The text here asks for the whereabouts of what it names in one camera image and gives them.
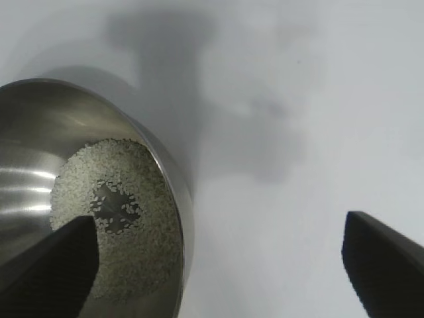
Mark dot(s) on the stainless steel mixing bowl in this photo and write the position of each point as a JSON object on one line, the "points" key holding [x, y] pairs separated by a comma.
{"points": [[39, 132]]}

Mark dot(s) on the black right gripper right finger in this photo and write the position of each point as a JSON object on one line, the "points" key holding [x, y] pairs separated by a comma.
{"points": [[387, 275]]}

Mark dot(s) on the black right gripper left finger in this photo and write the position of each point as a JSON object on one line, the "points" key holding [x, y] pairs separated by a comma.
{"points": [[49, 275]]}

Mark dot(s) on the white rice grains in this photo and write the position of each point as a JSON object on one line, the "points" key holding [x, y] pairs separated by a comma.
{"points": [[139, 248]]}

